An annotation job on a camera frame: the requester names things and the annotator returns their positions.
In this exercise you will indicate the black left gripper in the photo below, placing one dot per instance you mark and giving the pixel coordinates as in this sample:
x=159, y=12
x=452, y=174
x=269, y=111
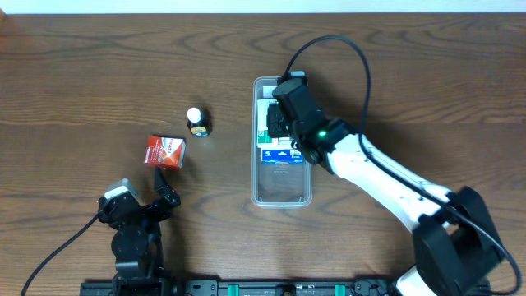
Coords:
x=145, y=210

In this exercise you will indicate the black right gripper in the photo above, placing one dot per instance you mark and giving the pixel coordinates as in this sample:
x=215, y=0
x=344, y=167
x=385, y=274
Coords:
x=278, y=121

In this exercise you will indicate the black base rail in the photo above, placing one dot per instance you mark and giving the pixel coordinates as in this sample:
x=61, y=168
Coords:
x=377, y=287

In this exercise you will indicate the white green box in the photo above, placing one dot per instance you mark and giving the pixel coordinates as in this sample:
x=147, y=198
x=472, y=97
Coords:
x=263, y=140

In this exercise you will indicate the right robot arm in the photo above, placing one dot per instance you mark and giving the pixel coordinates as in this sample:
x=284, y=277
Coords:
x=455, y=241

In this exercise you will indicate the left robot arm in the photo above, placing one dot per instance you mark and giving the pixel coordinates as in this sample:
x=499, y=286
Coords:
x=137, y=244

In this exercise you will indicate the red medicine box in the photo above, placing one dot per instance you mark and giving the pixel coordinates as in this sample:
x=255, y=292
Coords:
x=165, y=152

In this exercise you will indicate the dark bottle white cap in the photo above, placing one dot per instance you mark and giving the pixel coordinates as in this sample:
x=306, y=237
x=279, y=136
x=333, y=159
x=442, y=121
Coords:
x=198, y=124

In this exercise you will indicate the clear plastic container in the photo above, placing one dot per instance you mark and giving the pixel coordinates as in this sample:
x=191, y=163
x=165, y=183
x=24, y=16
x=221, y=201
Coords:
x=285, y=186

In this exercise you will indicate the blue tall carton box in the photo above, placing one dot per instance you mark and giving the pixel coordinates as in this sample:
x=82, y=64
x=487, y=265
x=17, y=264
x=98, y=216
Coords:
x=278, y=157

